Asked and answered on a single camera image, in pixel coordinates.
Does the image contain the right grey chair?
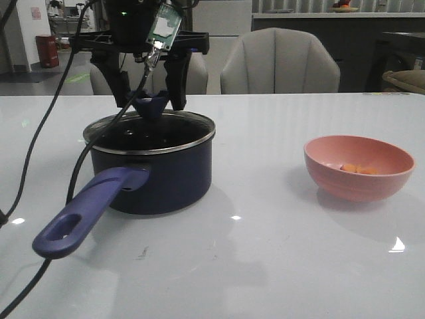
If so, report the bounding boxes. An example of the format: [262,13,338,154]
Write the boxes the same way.
[220,27,341,94]

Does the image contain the dark grey counter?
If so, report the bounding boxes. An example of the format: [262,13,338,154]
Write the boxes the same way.
[252,12,424,92]

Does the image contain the white pillar cabinet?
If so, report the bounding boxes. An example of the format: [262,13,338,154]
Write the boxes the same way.
[192,1,252,94]

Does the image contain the glass lid blue knob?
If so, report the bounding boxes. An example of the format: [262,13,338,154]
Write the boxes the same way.
[83,109,216,156]

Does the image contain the left grey chair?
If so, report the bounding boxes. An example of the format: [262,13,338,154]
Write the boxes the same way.
[90,53,209,95]

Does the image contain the grey chair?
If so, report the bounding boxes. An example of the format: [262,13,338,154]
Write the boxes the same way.
[220,27,341,94]
[90,53,209,95]

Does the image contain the red bin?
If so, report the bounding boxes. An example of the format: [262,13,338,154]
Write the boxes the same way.
[35,35,59,68]

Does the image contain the black cable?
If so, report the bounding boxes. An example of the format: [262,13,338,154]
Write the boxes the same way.
[0,0,157,319]

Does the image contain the fruit plate on counter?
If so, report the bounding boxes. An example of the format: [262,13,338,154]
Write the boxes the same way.
[330,0,359,13]

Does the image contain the pink bowl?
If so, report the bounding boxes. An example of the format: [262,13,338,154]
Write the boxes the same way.
[304,135,415,202]

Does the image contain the green circuit board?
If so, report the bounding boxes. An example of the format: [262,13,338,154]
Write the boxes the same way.
[146,2,183,51]

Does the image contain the orange ham pieces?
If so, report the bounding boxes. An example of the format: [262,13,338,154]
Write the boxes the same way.
[340,163,378,175]

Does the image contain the beige cushion seat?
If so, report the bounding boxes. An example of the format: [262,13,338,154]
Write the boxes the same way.
[382,70,424,94]

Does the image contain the dark blue saucepan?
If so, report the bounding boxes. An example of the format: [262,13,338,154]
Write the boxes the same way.
[31,110,216,260]

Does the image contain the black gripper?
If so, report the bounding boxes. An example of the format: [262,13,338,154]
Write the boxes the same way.
[70,1,209,110]

